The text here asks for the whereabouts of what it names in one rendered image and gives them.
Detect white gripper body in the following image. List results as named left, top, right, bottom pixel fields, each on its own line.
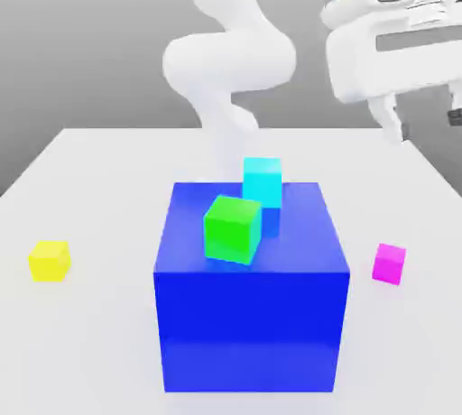
left=325, top=10, right=462, bottom=106

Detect small cyan cube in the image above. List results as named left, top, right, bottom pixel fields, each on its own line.
left=242, top=156, right=283, bottom=210

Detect small magenta cube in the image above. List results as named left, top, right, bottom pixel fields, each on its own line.
left=371, top=242, right=408, bottom=287

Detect small green cube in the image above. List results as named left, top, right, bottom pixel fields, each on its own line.
left=202, top=195, right=263, bottom=267

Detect small yellow cube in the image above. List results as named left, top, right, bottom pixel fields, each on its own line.
left=27, top=239, right=73, bottom=283

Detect large blue box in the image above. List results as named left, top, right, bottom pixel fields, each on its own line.
left=152, top=180, right=352, bottom=394

